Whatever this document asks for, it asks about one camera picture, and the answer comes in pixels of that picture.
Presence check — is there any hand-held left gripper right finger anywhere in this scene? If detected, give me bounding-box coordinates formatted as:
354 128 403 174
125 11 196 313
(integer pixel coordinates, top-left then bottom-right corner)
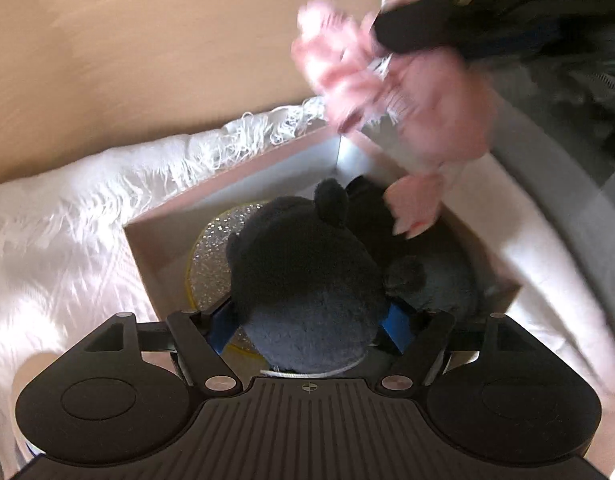
380 305 533 396

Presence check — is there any blue and black knee pad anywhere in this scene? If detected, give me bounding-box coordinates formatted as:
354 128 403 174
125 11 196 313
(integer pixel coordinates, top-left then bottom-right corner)
345 174 481 313

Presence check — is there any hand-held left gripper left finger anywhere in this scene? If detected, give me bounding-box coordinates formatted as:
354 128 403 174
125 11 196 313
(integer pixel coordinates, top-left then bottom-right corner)
88 300 241 398

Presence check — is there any pale pink cardboard box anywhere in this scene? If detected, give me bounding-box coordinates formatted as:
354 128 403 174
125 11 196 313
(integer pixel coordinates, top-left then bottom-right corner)
122 122 523 367

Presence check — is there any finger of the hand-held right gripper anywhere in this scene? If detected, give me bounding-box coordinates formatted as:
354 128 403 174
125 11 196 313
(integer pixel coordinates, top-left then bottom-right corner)
371 0 471 57

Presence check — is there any pink plush toy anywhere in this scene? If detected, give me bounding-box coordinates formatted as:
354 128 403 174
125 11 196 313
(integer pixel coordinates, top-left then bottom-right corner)
292 0 499 240

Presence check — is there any dark grey plush toy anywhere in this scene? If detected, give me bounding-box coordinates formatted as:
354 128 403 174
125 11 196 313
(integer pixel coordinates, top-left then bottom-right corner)
225 177 429 378

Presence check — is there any white fringed blanket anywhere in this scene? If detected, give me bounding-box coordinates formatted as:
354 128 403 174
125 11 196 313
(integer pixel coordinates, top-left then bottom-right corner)
0 96 615 480

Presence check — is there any dark grey sofa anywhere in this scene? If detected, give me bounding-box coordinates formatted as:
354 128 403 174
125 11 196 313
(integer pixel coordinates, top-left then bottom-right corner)
487 55 615 321

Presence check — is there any glittery gold round disc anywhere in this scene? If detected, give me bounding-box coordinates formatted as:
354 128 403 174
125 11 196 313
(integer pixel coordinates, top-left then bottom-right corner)
185 201 269 357

